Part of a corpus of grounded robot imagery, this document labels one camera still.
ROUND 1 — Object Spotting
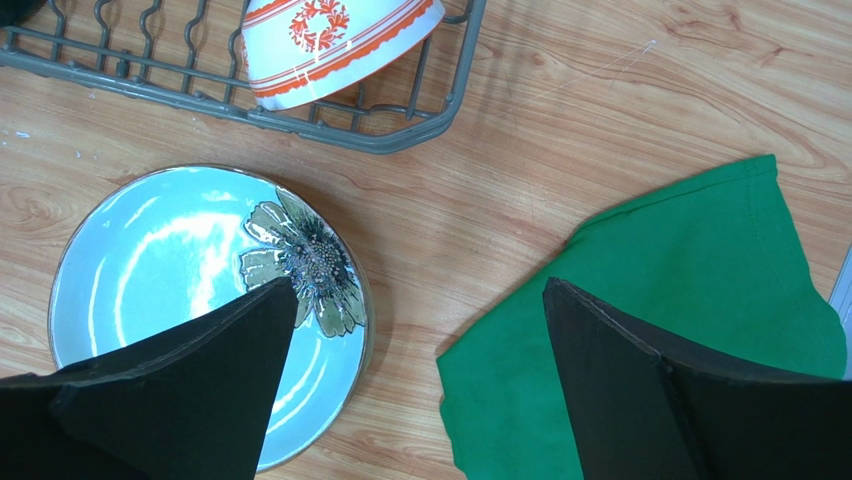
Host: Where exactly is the light blue flower plate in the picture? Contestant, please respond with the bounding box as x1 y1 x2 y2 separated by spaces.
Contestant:
48 165 375 471

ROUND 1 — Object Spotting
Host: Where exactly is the white red patterned bowl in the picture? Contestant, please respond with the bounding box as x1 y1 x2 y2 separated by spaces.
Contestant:
241 0 446 111

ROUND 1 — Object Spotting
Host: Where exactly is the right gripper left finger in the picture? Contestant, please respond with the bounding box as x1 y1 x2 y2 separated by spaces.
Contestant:
1 278 298 479

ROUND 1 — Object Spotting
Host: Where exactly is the grey wire dish rack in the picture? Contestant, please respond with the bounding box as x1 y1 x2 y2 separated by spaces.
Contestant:
1 1 485 154

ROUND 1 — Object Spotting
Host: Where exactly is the green cloth on table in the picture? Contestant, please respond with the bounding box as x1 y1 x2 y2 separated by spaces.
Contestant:
437 155 848 479

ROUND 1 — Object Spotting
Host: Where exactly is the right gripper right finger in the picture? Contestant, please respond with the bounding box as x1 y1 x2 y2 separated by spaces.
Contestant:
543 277 851 479

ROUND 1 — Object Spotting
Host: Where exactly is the dark green mug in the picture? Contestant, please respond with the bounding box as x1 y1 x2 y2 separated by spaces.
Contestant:
0 0 45 28

